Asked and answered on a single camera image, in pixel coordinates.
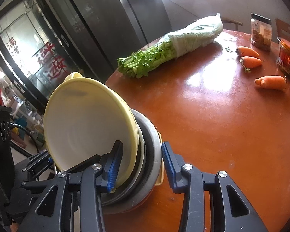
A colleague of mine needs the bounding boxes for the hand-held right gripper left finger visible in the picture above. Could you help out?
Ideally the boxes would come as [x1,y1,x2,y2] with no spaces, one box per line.
[22,140,124,232]

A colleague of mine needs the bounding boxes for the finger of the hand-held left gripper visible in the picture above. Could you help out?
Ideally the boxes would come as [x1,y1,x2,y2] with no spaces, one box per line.
[21,174,57,194]
[14,150,54,179]

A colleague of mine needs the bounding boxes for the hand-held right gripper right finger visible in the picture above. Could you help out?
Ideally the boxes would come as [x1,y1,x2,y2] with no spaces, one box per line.
[161,141,269,232]

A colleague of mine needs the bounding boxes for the steel bowl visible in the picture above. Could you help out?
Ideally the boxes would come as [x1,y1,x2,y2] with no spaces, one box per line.
[130,109,146,194]
[101,110,164,214]

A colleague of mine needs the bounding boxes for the yellow bowl with handle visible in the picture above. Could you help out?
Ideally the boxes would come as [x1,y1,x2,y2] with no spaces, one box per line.
[43,72,140,194]

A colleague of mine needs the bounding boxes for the glass door with red characters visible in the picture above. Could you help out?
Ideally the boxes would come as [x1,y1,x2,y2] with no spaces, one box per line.
[0,0,70,116]

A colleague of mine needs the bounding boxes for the celery bunch in plastic bag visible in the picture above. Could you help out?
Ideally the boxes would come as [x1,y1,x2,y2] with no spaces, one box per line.
[117,13,224,79]

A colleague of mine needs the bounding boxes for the carrot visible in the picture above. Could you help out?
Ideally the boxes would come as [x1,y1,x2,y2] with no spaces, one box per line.
[254,76,287,90]
[235,46,260,58]
[239,56,263,68]

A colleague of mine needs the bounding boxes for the grey refrigerator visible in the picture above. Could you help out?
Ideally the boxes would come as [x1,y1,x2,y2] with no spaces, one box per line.
[48,0,172,84]

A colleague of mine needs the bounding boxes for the wooden armchair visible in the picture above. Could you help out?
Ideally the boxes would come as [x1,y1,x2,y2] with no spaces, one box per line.
[221,19,243,31]

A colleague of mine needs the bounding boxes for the clear jar with black lid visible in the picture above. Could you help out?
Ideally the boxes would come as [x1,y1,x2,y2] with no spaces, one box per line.
[250,13,273,52]

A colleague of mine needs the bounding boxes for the red sauce jar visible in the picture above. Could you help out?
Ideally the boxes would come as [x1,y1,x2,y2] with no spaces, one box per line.
[277,37,290,74]

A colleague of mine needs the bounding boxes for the wooden chair back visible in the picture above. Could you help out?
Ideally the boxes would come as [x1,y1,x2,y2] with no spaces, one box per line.
[275,18,290,40]

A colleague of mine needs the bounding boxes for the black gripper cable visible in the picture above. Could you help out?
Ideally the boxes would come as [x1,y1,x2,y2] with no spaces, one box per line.
[8,123,40,154]

